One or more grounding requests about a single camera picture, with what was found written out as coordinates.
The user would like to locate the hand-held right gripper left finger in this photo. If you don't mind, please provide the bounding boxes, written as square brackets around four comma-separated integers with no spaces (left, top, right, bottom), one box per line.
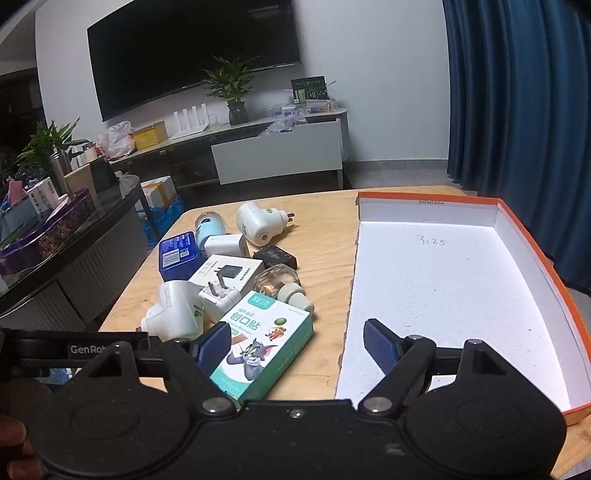
[83,322,241,416]

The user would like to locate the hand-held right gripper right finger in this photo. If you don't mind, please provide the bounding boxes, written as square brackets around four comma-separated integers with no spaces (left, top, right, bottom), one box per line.
[355,318,509,416]

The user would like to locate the teal cartoon bandage box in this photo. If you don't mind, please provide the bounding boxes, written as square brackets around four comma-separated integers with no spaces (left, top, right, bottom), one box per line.
[210,290,315,401]

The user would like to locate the white pronged plug adapter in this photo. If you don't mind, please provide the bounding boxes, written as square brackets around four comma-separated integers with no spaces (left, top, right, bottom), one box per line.
[198,272,252,324]

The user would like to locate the white plug-in mosquito repeller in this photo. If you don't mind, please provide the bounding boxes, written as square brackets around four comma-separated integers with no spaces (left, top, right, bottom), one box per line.
[236,202,296,247]
[141,280,204,337]

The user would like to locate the white charger packaging box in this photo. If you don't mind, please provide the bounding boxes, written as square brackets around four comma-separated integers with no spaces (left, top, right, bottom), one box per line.
[188,254,265,296]

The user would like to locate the orange white cardboard box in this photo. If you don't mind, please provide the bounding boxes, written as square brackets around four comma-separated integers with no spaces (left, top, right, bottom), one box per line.
[335,191,591,426]

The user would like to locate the clear liquid refill bottle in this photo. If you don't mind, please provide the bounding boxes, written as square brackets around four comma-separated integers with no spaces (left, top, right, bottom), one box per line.
[253,265,315,312]

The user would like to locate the blue plastic box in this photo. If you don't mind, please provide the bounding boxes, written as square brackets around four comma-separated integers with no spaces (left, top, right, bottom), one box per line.
[158,231,200,281]

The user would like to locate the white charger cube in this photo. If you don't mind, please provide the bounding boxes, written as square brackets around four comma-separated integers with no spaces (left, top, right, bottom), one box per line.
[204,234,247,258]

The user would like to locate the black charger cube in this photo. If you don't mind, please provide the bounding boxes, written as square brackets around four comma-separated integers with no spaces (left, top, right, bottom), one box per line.
[253,246,297,270]

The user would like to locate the light blue small bottle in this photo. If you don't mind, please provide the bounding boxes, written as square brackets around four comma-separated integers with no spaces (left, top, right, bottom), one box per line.
[195,211,226,252]

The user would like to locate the person's left hand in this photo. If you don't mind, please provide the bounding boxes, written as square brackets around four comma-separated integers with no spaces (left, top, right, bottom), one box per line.
[0,413,44,480]

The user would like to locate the dark glass coffee table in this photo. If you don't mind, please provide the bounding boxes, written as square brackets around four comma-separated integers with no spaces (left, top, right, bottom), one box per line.
[0,174,148,329]

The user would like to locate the purple patterned gift box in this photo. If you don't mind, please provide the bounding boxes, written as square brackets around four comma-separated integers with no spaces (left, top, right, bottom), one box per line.
[0,188,97,274]

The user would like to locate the blue plastic wrapped pack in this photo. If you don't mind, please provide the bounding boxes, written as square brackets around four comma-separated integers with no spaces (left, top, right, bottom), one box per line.
[134,196,185,250]

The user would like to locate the white upright carton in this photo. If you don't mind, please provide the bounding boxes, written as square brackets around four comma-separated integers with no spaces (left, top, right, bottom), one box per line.
[25,178,62,214]

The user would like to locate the white yellow cardboard box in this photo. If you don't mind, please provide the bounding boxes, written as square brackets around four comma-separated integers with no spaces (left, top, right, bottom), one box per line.
[139,176,178,210]

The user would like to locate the steel tumbler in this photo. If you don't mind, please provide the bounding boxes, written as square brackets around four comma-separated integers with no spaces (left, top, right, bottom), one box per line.
[50,150,71,195]

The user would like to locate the small black box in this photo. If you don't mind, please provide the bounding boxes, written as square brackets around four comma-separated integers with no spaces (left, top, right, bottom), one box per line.
[90,159,117,192]

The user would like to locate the white television cabinet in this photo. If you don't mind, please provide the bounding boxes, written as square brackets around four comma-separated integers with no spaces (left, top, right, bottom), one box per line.
[106,107,348,190]

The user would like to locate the leafy green table plant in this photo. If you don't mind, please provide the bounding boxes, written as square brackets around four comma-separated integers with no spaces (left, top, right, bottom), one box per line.
[16,120,89,180]

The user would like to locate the white red plastic bag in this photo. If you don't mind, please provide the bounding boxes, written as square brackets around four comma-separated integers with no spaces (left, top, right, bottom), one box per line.
[96,121,136,158]

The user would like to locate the yellow carton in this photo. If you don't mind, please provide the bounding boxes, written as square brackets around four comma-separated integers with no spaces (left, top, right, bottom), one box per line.
[133,121,167,149]

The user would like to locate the white antenna router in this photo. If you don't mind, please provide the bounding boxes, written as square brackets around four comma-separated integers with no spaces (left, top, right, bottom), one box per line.
[172,106,219,140]

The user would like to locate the clear bags in drawer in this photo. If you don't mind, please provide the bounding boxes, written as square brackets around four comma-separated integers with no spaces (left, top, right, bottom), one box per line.
[259,117,308,136]

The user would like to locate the clear plastic storage boxes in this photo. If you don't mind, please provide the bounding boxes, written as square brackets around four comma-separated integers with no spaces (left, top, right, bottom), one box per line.
[270,98,334,117]

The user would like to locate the green plant in glass vase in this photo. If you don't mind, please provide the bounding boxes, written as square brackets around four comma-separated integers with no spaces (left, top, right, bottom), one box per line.
[202,55,260,126]

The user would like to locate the green black display box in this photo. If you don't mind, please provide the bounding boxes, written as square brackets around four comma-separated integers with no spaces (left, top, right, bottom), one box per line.
[291,76,331,105]

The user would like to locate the dark blue curtain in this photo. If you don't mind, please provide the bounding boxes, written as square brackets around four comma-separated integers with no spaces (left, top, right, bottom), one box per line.
[442,0,591,292]

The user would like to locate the black wall television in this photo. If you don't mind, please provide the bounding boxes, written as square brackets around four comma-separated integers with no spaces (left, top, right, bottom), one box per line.
[88,0,302,122]

